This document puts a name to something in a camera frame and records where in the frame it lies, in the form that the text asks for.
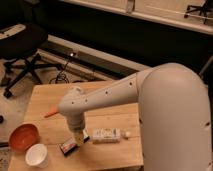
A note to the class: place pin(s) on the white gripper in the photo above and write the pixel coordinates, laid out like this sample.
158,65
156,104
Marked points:
77,125

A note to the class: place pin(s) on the black stand top right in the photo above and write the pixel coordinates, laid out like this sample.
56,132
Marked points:
202,10

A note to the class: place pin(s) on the white paper cup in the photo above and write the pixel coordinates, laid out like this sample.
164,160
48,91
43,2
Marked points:
37,156

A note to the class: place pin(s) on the small white ball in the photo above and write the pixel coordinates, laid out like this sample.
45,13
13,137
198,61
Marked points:
126,134

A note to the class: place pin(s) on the orange bowl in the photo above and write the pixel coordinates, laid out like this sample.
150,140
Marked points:
23,137

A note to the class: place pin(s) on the orange carrot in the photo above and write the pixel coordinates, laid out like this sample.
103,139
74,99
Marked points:
52,112

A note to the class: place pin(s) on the black office chair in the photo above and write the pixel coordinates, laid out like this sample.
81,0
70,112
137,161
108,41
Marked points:
20,37

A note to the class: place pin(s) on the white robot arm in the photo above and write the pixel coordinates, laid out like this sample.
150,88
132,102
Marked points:
174,109

